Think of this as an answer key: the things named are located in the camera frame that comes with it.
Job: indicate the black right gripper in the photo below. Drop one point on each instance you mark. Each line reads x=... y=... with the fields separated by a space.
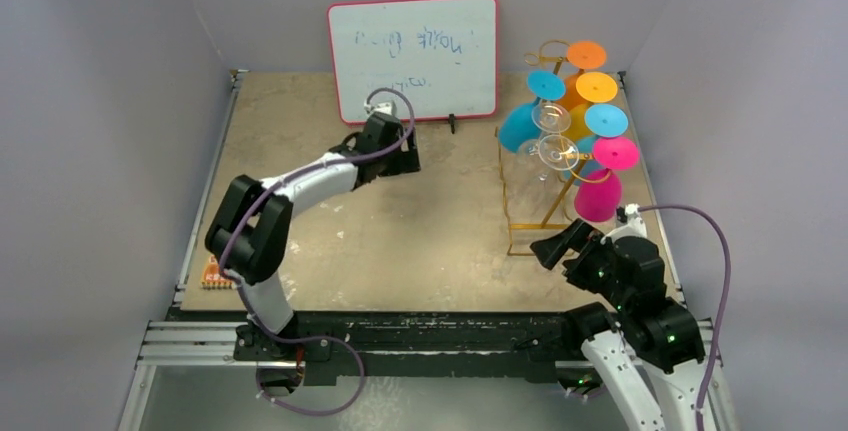
x=579 y=247

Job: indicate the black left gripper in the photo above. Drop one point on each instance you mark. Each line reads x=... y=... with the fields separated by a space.
x=407 y=162

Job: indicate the pink wine glass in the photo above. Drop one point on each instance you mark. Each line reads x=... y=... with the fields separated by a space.
x=601 y=191

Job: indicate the light blue wine glass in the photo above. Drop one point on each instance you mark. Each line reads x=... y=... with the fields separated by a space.
x=598 y=130

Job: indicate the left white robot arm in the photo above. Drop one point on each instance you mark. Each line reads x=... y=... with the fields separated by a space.
x=249 y=232

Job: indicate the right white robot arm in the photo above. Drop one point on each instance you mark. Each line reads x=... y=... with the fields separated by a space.
x=646 y=347

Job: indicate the front clear wine glass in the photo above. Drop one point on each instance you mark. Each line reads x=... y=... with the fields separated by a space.
x=553 y=154

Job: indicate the clear wine glass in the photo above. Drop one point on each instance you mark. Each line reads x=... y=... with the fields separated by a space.
x=549 y=118
x=553 y=154

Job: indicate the rear clear wine glass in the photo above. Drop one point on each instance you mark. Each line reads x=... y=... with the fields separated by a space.
x=549 y=118

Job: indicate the rear blue wine glass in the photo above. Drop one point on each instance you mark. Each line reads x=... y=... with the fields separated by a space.
x=546 y=86

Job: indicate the yellow wine glass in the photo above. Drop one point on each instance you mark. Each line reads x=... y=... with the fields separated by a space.
x=584 y=89

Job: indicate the orange wine glass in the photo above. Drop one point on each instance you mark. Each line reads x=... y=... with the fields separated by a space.
x=583 y=56

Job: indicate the red framed whiteboard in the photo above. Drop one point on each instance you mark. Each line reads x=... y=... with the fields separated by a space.
x=441 y=54

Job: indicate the orange small circuit board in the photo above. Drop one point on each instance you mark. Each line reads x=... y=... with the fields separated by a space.
x=211 y=277

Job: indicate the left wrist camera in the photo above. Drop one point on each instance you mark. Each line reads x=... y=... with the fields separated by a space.
x=386 y=111

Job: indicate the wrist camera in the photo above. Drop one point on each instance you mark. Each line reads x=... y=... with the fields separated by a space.
x=629 y=222
x=386 y=111

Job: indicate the gold wire wine glass rack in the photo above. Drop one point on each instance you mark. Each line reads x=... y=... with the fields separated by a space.
x=529 y=205

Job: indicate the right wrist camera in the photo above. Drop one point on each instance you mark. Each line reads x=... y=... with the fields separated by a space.
x=629 y=222

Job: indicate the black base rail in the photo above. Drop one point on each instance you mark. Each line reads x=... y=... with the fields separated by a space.
x=326 y=345

